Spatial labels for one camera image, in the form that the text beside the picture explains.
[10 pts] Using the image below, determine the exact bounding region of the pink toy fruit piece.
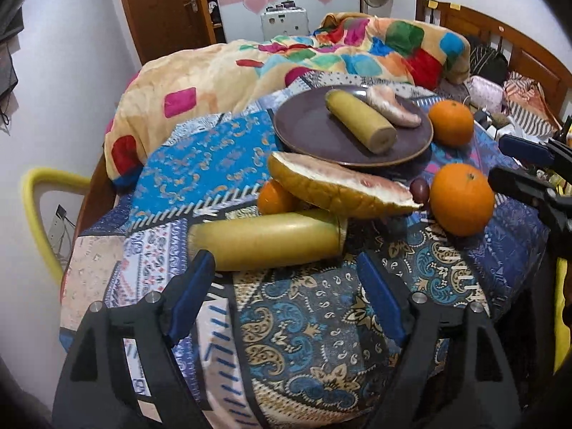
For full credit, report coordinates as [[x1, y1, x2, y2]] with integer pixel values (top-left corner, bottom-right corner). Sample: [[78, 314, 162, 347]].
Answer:
[[366, 86, 422, 128]]

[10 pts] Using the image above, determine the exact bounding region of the blue patchwork bedsheet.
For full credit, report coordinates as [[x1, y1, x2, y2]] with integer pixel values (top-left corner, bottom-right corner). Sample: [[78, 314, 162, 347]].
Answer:
[[58, 71, 550, 429]]

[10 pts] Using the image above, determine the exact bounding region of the dark purple plate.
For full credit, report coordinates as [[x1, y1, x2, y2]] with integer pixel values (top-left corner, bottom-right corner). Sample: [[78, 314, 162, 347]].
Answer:
[[273, 85, 434, 167]]

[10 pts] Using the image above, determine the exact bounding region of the short yellow-green toy fruit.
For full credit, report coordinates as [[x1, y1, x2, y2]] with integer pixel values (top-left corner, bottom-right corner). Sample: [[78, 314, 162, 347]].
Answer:
[[325, 89, 398, 153]]

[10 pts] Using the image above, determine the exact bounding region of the yellow-rind melon slice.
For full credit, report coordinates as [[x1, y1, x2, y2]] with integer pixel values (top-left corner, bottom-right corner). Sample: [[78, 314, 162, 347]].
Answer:
[[267, 152, 424, 220]]

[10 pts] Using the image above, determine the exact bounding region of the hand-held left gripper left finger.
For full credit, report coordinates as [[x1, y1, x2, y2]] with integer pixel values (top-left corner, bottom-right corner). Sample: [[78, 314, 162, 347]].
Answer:
[[51, 249, 217, 429]]

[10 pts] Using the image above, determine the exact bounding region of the large orange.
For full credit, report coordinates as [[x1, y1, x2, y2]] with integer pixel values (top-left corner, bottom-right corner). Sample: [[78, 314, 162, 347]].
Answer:
[[430, 163, 496, 237]]

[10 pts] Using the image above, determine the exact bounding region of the white metal case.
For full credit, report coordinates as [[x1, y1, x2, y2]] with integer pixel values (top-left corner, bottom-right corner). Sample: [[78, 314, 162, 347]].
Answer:
[[260, 2, 310, 39]]

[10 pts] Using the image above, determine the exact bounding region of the dark purple grape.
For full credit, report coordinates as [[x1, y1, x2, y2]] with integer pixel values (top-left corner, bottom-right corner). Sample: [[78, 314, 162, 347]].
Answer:
[[410, 177, 430, 203]]

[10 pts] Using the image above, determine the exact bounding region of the brown wooden door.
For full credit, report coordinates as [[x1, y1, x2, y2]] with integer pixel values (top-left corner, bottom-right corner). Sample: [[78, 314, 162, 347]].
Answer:
[[115, 0, 211, 65]]

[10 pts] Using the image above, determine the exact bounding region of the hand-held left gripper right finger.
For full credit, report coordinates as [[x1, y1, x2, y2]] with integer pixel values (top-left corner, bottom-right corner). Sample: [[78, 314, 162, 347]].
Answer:
[[355, 250, 523, 429]]

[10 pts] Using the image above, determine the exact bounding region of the wooden bed headboard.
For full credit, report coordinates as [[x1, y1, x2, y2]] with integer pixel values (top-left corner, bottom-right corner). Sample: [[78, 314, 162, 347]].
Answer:
[[415, 0, 572, 112]]

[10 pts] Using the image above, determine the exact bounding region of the colourful patch blanket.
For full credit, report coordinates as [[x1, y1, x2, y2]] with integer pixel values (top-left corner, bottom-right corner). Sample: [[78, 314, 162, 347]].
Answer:
[[104, 13, 471, 188]]

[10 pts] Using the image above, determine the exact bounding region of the yellow chair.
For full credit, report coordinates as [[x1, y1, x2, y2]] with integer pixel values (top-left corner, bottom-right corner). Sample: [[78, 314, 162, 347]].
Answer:
[[21, 167, 92, 287]]

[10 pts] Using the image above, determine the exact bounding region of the dark hanging cloth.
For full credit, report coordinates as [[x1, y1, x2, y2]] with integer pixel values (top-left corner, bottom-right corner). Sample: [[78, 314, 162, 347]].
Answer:
[[0, 6, 19, 99]]

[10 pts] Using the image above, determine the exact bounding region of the small orange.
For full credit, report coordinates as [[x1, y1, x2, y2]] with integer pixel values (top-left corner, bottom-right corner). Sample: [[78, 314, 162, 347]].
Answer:
[[258, 179, 309, 215]]

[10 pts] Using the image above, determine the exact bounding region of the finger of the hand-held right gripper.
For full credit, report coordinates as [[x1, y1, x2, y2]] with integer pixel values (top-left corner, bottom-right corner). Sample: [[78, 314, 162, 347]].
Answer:
[[487, 165, 572, 220], [498, 133, 572, 175]]

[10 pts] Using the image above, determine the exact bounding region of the pink cloth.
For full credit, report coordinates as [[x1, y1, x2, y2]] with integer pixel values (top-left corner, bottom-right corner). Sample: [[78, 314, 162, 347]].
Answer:
[[469, 76, 506, 112]]

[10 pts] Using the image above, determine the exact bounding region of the long yellow-green toy fruit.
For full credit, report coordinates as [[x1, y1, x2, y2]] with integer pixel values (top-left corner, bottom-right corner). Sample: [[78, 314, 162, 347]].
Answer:
[[188, 210, 348, 272]]

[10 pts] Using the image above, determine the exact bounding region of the medium orange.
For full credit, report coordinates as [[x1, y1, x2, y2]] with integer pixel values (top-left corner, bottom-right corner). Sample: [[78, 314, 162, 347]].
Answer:
[[428, 99, 474, 147]]

